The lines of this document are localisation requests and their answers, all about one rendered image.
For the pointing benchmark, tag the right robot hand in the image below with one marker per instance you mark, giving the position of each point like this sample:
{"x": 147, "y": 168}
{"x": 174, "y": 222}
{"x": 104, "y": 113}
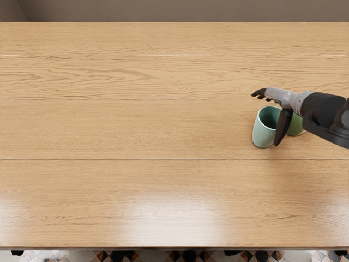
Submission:
{"x": 283, "y": 98}

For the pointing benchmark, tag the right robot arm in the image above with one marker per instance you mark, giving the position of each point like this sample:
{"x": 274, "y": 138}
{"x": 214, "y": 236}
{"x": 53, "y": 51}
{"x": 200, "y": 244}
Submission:
{"x": 325, "y": 116}

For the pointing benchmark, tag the light green cup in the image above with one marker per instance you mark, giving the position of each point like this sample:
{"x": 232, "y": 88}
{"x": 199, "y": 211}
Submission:
{"x": 295, "y": 126}

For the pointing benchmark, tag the pale teal cup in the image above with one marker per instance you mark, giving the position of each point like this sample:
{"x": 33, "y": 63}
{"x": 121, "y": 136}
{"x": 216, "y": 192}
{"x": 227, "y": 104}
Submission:
{"x": 262, "y": 133}

